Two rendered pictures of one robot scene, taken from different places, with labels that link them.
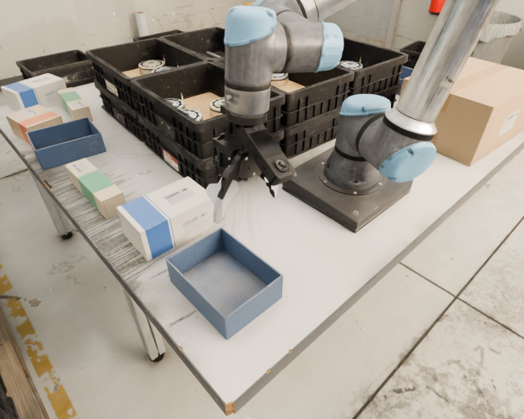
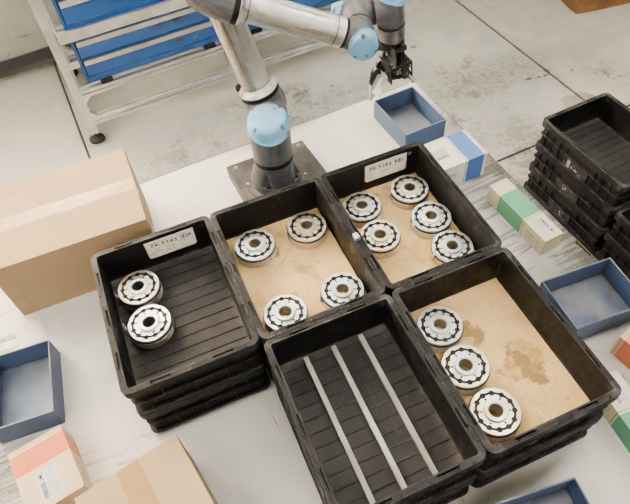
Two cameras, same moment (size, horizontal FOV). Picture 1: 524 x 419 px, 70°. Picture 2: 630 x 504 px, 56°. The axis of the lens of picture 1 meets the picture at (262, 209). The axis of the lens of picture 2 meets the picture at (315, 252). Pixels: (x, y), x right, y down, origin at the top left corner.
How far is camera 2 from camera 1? 2.19 m
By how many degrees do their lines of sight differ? 87
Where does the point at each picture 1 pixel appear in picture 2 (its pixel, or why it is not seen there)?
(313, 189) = (318, 169)
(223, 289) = (409, 124)
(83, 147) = (560, 280)
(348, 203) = (298, 154)
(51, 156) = (594, 268)
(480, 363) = not seen: hidden behind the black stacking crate
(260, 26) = not seen: outside the picture
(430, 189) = (207, 177)
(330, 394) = not seen: hidden behind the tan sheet
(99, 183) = (515, 199)
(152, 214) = (457, 141)
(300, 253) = (350, 140)
